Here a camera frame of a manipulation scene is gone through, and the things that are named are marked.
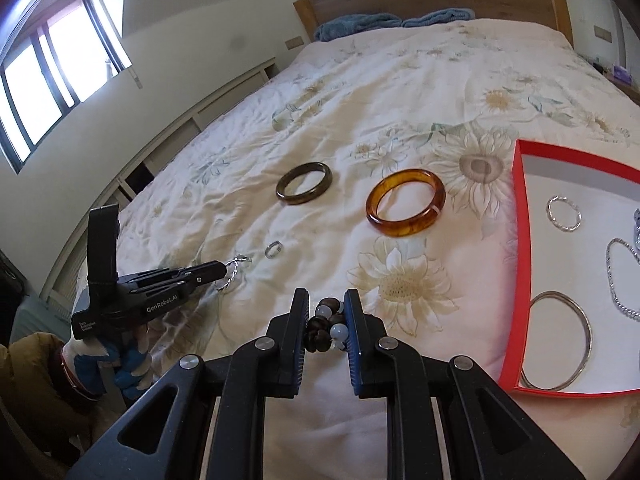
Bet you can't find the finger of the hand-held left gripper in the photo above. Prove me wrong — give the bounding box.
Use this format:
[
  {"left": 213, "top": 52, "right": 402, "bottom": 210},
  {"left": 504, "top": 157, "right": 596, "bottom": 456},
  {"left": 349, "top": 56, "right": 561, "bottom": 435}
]
[
  {"left": 129, "top": 280, "right": 211, "bottom": 307},
  {"left": 122, "top": 260, "right": 229, "bottom": 287}
]

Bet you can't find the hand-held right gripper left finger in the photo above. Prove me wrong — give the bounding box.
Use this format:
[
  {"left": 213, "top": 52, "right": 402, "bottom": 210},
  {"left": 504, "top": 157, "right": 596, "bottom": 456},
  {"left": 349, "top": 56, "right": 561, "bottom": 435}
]
[{"left": 65, "top": 287, "right": 311, "bottom": 480}]

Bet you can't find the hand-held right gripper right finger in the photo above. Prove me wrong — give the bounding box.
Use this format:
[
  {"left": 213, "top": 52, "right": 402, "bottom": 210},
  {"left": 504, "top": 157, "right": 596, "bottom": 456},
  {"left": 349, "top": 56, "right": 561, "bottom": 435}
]
[{"left": 344, "top": 288, "right": 586, "bottom": 480}]

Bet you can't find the twisted silver bracelet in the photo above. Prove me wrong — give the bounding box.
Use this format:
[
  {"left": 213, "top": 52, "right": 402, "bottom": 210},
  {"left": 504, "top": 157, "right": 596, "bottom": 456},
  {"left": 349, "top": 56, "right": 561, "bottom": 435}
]
[{"left": 216, "top": 254, "right": 252, "bottom": 293}]

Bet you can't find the brown and white beaded bracelet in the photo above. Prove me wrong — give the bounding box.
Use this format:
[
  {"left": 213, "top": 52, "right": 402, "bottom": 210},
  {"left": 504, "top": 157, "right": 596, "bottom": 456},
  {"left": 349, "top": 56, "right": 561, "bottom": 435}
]
[{"left": 306, "top": 299, "right": 349, "bottom": 353}]

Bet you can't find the dark green bangle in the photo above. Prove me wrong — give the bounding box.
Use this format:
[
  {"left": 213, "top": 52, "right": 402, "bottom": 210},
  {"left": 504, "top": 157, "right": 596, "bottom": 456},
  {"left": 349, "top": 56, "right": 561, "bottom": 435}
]
[{"left": 275, "top": 161, "right": 333, "bottom": 207}]

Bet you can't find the amber bangle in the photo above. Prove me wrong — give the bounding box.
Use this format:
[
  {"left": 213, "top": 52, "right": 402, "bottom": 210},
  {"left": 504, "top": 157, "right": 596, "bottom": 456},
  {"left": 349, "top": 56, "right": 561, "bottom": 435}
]
[{"left": 366, "top": 170, "right": 446, "bottom": 237}]

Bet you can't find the red box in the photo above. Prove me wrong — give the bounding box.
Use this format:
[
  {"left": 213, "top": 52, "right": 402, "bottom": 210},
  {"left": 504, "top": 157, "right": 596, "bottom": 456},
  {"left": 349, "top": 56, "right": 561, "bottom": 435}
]
[{"left": 497, "top": 139, "right": 640, "bottom": 398}]

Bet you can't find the person's left forearm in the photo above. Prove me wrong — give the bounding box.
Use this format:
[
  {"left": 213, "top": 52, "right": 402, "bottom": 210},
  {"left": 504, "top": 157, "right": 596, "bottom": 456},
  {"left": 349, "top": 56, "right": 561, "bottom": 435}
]
[{"left": 0, "top": 332, "right": 103, "bottom": 456}]

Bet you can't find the person's left hand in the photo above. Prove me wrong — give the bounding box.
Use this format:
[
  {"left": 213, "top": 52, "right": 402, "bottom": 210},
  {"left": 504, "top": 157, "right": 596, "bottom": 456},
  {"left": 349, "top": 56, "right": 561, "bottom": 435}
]
[{"left": 75, "top": 324, "right": 154, "bottom": 401}]

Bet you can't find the window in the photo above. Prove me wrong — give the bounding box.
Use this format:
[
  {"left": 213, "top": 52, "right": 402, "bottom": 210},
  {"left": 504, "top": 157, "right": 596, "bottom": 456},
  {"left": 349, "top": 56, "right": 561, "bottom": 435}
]
[{"left": 0, "top": 0, "right": 133, "bottom": 173}]

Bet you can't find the thin silver bangle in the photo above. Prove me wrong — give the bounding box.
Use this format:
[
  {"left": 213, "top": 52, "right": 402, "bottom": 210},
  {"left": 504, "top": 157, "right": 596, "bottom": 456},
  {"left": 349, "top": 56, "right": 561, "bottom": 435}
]
[{"left": 520, "top": 290, "right": 593, "bottom": 392}]

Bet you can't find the blue towel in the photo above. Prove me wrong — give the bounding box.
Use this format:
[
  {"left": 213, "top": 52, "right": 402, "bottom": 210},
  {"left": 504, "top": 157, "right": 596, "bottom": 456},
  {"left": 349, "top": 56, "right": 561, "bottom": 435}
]
[
  {"left": 402, "top": 7, "right": 475, "bottom": 29},
  {"left": 314, "top": 12, "right": 404, "bottom": 43}
]

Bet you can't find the white slatted wall cabinet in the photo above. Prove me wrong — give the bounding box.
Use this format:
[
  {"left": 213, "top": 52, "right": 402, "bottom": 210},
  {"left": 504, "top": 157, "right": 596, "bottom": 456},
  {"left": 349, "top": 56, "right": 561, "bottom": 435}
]
[{"left": 40, "top": 57, "right": 278, "bottom": 306}]

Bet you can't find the textured silver bracelet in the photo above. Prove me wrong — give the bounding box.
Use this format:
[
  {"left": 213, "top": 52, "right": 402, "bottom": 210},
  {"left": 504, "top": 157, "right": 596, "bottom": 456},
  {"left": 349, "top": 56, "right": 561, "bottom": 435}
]
[{"left": 546, "top": 195, "right": 582, "bottom": 233}]

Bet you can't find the silver chain necklace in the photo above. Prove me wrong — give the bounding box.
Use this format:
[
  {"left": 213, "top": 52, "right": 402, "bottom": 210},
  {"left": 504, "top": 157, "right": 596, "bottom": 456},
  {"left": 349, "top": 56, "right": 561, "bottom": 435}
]
[{"left": 605, "top": 237, "right": 640, "bottom": 321}]

